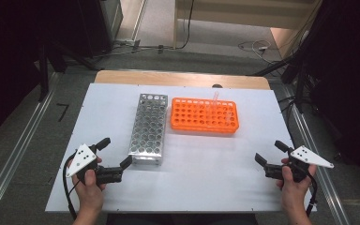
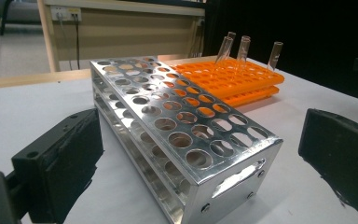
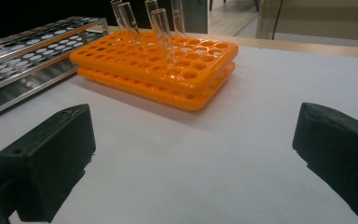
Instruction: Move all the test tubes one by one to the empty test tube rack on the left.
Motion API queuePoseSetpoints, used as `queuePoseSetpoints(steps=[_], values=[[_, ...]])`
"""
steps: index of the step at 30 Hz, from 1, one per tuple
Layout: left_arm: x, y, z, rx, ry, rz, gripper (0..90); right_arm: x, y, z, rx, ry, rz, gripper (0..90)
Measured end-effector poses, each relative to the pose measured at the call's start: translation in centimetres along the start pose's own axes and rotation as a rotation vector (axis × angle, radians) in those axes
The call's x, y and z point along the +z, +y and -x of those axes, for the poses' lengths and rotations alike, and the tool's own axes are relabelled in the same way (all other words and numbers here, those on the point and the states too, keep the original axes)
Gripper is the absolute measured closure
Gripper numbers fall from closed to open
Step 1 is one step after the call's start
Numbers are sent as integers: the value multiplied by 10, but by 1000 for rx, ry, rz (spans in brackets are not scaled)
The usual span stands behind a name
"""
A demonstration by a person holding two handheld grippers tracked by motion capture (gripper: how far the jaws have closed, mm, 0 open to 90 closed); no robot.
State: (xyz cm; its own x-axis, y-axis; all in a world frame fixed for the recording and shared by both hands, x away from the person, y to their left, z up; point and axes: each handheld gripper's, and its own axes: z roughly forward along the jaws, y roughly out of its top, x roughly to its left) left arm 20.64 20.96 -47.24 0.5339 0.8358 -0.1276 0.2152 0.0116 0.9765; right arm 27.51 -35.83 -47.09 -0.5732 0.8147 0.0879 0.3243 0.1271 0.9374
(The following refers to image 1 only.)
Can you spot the dark cabinet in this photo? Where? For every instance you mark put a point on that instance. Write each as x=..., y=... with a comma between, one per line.
x=106, y=25

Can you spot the metal test tube rack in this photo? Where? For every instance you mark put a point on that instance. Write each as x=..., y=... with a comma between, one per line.
x=148, y=131

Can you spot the orange test tube rack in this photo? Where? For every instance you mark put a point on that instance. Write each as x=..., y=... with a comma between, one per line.
x=200, y=117

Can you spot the white board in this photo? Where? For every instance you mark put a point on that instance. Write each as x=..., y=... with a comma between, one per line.
x=200, y=175

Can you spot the person's right hand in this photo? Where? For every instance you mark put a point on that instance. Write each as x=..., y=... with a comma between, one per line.
x=293, y=193

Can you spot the black metal stand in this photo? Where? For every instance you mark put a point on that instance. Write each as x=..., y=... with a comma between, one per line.
x=298, y=81
x=43, y=72

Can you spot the aluminium floor rail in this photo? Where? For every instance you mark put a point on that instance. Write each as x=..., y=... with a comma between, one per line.
x=318, y=162
x=18, y=150

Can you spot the wooden table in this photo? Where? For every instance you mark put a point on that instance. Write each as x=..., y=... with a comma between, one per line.
x=168, y=78

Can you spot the light wooden furniture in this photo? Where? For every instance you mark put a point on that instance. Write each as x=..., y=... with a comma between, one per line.
x=247, y=12

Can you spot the person's left hand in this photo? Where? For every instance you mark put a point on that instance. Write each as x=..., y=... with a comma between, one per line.
x=89, y=193

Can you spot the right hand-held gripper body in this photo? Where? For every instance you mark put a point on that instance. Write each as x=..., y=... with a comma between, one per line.
x=309, y=157

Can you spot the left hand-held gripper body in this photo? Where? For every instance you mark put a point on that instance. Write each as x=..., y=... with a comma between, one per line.
x=106, y=174

